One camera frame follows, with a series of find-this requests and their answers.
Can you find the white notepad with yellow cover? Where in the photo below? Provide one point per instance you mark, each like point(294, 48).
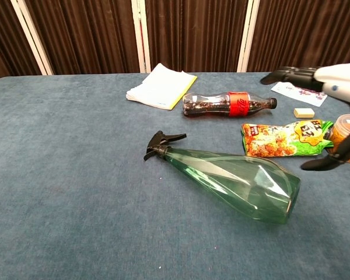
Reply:
point(160, 87)

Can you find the cream white eraser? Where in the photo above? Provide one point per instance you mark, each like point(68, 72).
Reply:
point(304, 112)

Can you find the white printed card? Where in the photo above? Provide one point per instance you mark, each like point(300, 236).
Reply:
point(297, 94)

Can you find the green transparent spray bottle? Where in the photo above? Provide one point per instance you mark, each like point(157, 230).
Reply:
point(236, 181)

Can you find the white partition frame post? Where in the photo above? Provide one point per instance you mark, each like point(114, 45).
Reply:
point(32, 38)
point(140, 38)
point(248, 38)

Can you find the orange lidded plastic cup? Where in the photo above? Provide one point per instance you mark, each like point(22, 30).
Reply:
point(342, 131)

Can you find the cola bottle with red label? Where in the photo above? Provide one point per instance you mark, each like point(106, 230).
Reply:
point(210, 105)

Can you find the brown pleated curtain panel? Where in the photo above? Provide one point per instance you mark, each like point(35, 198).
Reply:
point(6, 38)
point(84, 35)
point(306, 32)
point(195, 35)

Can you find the orange and green snack bag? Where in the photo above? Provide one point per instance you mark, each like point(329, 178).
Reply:
point(280, 141)

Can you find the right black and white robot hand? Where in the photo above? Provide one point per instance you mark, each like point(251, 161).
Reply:
point(338, 81)

